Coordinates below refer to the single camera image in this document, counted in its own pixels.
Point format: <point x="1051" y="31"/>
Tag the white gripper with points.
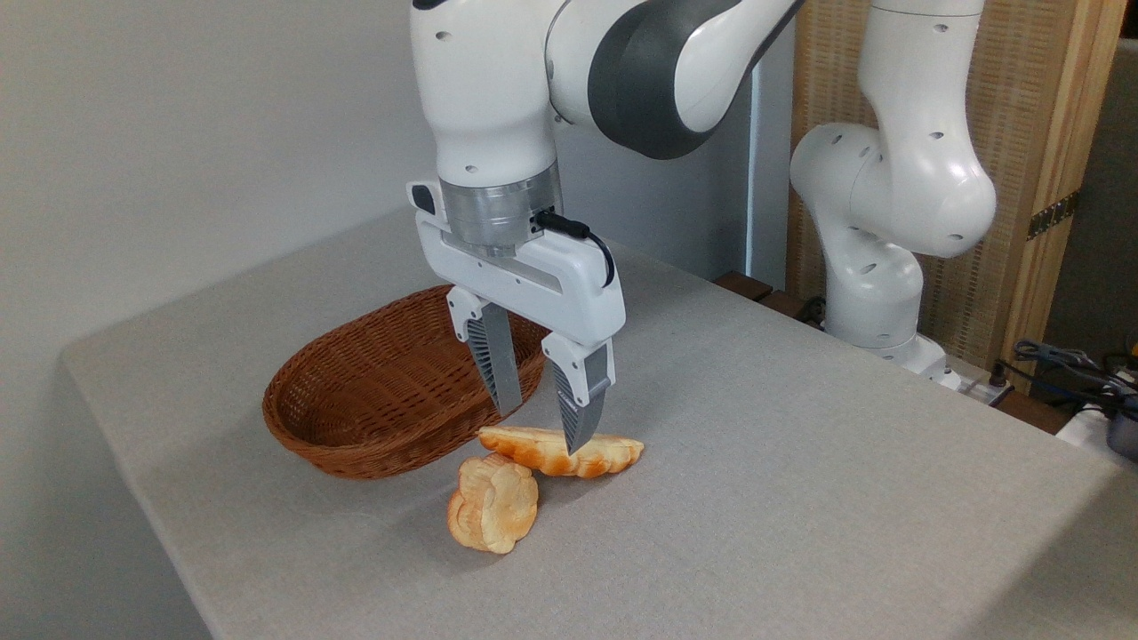
<point x="569" y="284"/>

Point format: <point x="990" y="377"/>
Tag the rattan wood-framed screen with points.
<point x="1036" y="98"/>

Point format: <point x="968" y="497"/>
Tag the long golden bread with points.
<point x="533" y="449"/>

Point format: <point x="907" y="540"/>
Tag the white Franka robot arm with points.
<point x="484" y="98"/>

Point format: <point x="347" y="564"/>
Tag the brown wicker basket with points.
<point x="373" y="391"/>

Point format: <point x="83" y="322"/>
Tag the round golden bread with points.
<point x="493" y="507"/>

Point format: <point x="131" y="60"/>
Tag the brass screen hinge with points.
<point x="1053" y="215"/>

